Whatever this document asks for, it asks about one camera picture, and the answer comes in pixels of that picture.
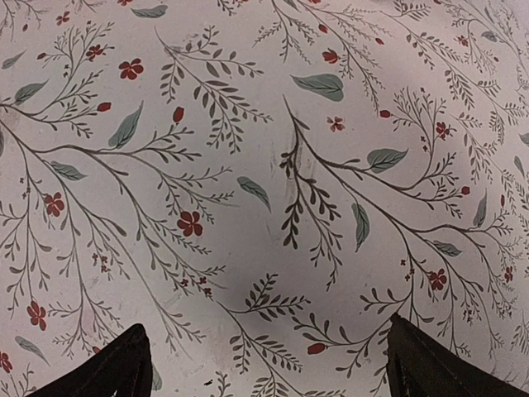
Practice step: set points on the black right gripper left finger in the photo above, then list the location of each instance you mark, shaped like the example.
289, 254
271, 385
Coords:
122, 368

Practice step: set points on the floral patterned tablecloth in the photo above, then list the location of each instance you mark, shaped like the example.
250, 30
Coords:
262, 185

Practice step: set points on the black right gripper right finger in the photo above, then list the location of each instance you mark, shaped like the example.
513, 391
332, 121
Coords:
420, 366

